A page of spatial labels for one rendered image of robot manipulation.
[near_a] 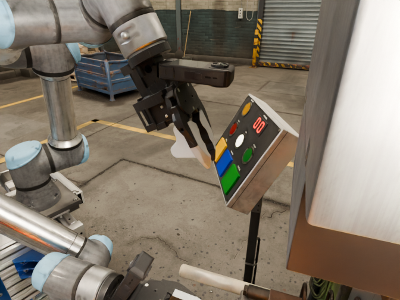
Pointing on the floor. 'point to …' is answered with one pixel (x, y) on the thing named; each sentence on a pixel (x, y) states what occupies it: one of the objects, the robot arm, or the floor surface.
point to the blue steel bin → (103, 73)
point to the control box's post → (252, 240)
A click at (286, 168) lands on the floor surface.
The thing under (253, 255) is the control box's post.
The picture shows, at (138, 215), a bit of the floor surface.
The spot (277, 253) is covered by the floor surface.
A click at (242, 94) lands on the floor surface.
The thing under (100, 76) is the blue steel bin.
